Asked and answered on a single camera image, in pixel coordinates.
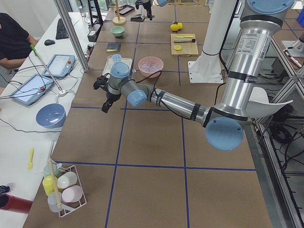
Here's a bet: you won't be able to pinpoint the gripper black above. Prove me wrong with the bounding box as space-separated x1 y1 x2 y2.
135 0 154 20
93 75 121 113

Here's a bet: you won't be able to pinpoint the metal ice scoop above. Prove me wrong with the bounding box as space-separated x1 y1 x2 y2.
130 14 145 22

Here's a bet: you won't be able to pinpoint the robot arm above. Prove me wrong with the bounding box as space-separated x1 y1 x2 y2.
93 0 293 151
135 0 168 20

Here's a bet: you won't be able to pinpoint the blue plastic cup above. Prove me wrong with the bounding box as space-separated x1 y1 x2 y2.
112 54 122 64

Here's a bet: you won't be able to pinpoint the pile of clear ice cubes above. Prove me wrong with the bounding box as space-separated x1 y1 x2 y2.
139 61 162 74

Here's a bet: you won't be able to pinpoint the white cup in rack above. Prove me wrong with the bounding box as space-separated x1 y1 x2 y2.
57 171 77 189

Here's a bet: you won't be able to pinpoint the green cup in rack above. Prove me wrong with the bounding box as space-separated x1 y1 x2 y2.
43 162 63 178

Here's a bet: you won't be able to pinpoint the pink cup in rack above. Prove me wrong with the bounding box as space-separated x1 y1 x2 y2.
62 185 83 203

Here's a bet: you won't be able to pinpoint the yellow cup in rack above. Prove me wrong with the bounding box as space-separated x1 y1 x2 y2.
42 175 55 196

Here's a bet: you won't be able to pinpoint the grey cup in rack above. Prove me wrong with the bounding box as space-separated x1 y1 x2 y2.
47 192 62 212

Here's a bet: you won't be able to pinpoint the black tray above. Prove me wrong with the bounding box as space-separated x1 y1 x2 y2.
118 5 135 16

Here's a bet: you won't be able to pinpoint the wooden stand with pole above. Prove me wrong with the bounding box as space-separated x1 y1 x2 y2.
108 0 126 25

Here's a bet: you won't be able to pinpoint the whole yellow lemon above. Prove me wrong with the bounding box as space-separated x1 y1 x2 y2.
170 24 179 32

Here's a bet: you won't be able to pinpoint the green bowl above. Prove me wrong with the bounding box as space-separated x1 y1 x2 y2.
111 26 125 37

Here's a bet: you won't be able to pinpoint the cream bear tray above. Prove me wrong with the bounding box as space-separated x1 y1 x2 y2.
103 57 133 75

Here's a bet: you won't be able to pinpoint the yellow plastic knife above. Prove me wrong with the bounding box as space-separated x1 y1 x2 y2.
175 36 194 38

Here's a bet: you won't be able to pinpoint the clear wine glass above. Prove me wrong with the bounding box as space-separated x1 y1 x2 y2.
107 55 114 71

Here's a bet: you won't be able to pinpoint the lemon slice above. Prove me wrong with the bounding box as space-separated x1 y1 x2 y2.
174 45 182 51

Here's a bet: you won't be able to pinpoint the wooden cutting board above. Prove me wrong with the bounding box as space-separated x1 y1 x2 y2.
171 33 199 56

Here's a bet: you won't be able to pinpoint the blue bowl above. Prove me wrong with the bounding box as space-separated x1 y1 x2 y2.
36 103 66 129

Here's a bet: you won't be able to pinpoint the grey folded cloth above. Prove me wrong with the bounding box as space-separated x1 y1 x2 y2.
106 43 121 52

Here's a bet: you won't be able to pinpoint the metal rod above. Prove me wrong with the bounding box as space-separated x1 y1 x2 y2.
173 38 196 43

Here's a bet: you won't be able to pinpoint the pink bowl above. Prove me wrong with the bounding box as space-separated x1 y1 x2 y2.
138 57 164 77

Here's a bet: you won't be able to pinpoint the far teach pendant tablet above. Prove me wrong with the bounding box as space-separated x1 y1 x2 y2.
47 54 76 78

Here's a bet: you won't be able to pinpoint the teach pendant tablet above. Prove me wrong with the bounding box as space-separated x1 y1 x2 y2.
47 54 76 78
10 74 54 105

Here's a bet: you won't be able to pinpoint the black box device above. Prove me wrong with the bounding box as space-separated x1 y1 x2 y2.
87 24 102 42

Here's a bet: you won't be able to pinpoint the near teach pendant tablet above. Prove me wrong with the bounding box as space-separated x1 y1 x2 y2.
10 74 54 105

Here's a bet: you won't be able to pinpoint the black keyboard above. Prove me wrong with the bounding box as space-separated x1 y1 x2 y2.
55 18 69 40

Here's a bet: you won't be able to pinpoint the black computer mouse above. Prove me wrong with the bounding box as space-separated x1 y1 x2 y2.
44 39 56 46

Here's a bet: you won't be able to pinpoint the yellow spoon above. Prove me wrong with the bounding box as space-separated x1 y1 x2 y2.
27 148 34 170

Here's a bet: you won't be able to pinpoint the person in black shirt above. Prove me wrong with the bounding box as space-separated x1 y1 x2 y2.
0 13 38 70

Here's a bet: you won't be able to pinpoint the red cylinder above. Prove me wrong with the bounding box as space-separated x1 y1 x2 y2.
0 194 33 214

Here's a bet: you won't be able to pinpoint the white chair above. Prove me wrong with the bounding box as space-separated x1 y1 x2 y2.
246 87 293 118

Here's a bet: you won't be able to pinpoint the wooden rack handle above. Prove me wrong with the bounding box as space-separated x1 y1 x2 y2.
48 158 62 208

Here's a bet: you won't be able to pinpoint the aluminium frame post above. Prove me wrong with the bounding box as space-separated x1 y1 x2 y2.
54 0 89 72

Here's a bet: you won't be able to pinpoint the white wire cup rack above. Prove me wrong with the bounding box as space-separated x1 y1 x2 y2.
42 159 87 218

